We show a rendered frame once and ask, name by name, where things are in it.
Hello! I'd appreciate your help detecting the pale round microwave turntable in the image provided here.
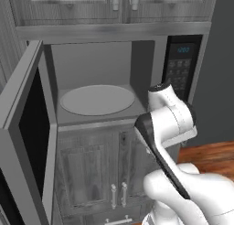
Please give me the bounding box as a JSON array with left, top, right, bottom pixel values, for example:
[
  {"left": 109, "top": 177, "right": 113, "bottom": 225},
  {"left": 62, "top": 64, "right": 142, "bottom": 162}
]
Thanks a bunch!
[{"left": 59, "top": 84, "right": 136, "bottom": 117}]

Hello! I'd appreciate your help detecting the grey built-in microwave oven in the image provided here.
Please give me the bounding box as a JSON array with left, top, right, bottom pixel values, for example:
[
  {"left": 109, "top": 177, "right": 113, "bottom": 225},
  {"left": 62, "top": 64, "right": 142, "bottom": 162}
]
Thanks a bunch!
[{"left": 16, "top": 21, "right": 212, "bottom": 127}]

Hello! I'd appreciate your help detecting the grey microwave door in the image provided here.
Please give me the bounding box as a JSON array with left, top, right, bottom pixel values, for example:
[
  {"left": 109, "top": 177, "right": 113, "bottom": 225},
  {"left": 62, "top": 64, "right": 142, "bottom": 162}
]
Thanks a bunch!
[{"left": 0, "top": 39, "right": 59, "bottom": 225}]

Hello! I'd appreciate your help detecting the grey wood cupboard door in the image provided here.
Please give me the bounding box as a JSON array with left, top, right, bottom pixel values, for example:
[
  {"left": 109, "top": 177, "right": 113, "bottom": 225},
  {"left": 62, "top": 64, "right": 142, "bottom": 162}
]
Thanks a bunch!
[
  {"left": 57, "top": 131, "right": 121, "bottom": 217},
  {"left": 122, "top": 0, "right": 219, "bottom": 24},
  {"left": 118, "top": 128, "right": 181, "bottom": 207},
  {"left": 8, "top": 0, "right": 123, "bottom": 26}
]

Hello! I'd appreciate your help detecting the grey wood drawer front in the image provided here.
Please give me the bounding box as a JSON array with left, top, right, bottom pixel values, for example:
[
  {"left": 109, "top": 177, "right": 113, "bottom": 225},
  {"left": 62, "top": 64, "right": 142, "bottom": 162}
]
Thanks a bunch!
[{"left": 59, "top": 204, "right": 154, "bottom": 225}]

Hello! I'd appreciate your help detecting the white drawer handle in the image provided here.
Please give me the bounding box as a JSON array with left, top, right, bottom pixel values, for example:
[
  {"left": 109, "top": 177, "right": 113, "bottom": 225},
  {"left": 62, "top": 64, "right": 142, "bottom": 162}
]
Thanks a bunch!
[{"left": 103, "top": 215, "right": 133, "bottom": 225}]

